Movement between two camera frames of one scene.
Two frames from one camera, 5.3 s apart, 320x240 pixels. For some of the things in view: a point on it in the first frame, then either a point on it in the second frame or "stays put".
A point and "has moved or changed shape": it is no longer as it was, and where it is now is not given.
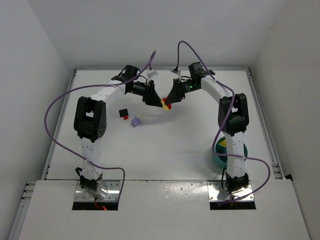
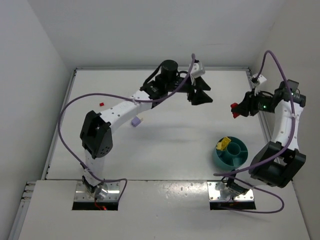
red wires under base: (102, 208) stays put
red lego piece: (168, 105) has moved or changed shape
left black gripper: (149, 91) → (189, 89)
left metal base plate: (106, 190) stays put
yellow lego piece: (164, 105) → (219, 146)
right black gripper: (177, 89) → (245, 106)
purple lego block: (135, 121) stays put
